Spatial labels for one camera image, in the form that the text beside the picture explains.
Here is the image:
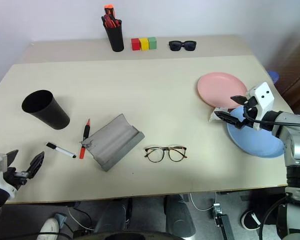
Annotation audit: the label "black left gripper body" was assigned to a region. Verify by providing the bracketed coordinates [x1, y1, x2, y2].
[2, 166, 29, 192]

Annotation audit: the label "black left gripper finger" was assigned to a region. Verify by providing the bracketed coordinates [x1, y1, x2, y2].
[26, 151, 45, 179]
[6, 149, 19, 169]

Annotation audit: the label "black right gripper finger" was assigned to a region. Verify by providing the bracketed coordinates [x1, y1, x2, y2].
[214, 110, 244, 130]
[230, 95, 250, 106]

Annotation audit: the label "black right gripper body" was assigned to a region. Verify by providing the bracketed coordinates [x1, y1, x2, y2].
[240, 96, 259, 127]

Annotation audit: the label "white paper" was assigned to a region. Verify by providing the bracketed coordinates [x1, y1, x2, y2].
[207, 106, 231, 123]

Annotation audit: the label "pink plate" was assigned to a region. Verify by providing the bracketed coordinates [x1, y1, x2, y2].
[196, 72, 249, 110]

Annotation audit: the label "white marker black cap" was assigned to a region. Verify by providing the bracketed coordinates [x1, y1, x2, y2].
[45, 141, 78, 160]

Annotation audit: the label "blue plate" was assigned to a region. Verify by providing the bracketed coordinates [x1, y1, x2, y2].
[226, 106, 286, 159]

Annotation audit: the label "blue round object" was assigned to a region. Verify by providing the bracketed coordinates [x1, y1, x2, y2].
[267, 70, 281, 85]

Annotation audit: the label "empty black cup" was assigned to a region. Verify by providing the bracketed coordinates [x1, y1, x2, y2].
[21, 89, 71, 131]

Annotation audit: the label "brown wooden furniture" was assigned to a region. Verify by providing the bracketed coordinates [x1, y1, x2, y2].
[271, 33, 300, 116]

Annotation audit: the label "red and black marker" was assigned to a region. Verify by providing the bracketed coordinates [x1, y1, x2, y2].
[78, 118, 92, 160]

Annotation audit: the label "tortoiseshell eyeglasses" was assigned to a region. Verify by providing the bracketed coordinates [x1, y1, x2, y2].
[144, 145, 189, 164]

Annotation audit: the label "grey open glasses case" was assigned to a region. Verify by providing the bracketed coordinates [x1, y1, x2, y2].
[80, 113, 146, 173]

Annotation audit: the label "black sunglasses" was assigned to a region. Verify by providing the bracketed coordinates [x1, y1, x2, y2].
[168, 40, 198, 53]

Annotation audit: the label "dark grey rounded shape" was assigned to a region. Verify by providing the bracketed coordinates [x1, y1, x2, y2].
[93, 197, 130, 234]
[164, 194, 197, 238]

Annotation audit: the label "black and white shoe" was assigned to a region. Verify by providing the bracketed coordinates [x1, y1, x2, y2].
[240, 209, 263, 231]

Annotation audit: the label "green cube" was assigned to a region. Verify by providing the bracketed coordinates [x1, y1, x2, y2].
[147, 36, 158, 50]

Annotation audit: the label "yellow cube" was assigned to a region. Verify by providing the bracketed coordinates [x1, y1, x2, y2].
[139, 37, 150, 51]

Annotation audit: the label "red cube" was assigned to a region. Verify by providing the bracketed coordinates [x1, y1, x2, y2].
[130, 38, 141, 52]

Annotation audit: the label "black pen holder cup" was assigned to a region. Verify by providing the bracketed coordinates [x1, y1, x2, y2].
[104, 24, 124, 53]

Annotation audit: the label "red markers bundle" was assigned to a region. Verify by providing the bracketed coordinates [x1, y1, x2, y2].
[101, 14, 123, 29]

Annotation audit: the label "orange capped marker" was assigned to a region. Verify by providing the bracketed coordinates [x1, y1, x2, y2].
[104, 4, 115, 20]

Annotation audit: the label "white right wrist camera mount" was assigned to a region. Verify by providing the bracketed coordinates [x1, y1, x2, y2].
[246, 81, 276, 131]

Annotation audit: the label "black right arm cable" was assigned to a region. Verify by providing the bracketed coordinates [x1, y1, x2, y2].
[242, 104, 277, 132]

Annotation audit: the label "black floor cable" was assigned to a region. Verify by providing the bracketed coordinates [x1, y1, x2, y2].
[66, 201, 95, 232]

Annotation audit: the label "white floor cable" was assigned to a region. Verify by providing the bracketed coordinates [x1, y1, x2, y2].
[189, 191, 218, 211]

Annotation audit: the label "black metal bracket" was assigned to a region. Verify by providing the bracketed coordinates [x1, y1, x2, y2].
[212, 203, 235, 240]

